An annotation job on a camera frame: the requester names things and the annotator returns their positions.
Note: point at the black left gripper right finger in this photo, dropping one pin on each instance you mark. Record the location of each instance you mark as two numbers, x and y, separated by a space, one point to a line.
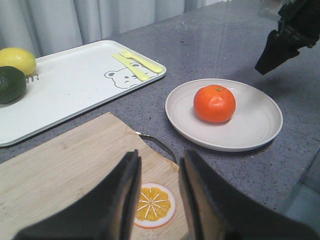
215 210

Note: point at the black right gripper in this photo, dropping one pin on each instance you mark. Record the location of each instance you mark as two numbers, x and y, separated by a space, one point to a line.
299 26

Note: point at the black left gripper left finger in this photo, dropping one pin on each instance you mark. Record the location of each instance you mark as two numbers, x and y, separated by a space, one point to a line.
105 213

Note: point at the beige round plate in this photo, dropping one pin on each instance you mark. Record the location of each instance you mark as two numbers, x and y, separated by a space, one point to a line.
256 121

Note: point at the orange mandarin fruit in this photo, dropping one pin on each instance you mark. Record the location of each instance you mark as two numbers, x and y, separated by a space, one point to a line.
214 104

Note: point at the white rectangular tray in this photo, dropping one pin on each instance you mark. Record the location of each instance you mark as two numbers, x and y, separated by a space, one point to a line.
65 85

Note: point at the orange slice toy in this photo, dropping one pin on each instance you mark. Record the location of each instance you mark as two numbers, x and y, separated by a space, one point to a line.
156 206

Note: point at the wooden cutting board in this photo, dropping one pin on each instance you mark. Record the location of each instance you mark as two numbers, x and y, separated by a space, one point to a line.
46 179

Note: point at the yellow plastic fork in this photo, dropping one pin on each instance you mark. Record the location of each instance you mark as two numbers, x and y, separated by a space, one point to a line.
151 66

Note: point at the yellow plastic knife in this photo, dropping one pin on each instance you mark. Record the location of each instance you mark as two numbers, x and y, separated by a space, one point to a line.
138 73

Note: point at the dark green lime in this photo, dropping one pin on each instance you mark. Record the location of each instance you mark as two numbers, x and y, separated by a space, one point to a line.
12 84

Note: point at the yellow lemon right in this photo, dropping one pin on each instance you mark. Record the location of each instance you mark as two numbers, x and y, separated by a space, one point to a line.
18 58

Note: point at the grey curtain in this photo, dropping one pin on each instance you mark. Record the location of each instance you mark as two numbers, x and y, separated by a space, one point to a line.
45 27

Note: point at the metal cutting board handle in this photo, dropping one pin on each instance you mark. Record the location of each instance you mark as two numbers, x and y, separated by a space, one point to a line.
159 143

